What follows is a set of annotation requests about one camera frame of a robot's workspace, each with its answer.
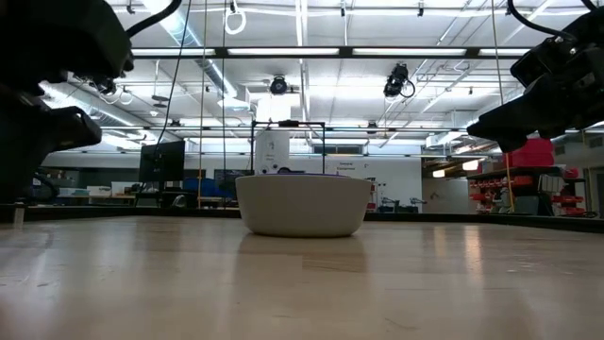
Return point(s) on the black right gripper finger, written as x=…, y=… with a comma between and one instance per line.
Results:
x=524, y=120

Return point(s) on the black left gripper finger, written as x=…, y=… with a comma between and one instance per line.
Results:
x=42, y=132

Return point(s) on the white bowl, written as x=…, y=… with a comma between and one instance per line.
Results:
x=304, y=205

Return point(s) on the red storage bins stack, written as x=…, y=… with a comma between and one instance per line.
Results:
x=535, y=155

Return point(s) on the dark storage rack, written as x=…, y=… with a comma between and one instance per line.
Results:
x=524, y=189

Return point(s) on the black computer monitor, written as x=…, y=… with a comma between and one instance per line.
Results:
x=162, y=161

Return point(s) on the blue storage bin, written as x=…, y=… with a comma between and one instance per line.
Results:
x=203, y=187

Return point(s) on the white cylindrical tank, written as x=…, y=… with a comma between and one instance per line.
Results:
x=272, y=153

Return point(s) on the small white post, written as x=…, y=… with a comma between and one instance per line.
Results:
x=19, y=215

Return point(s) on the black overhead camera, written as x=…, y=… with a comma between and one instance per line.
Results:
x=396, y=80

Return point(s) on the black light bar frame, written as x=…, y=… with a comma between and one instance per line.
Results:
x=347, y=52

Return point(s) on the round black ceiling camera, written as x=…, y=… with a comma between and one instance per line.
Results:
x=278, y=85

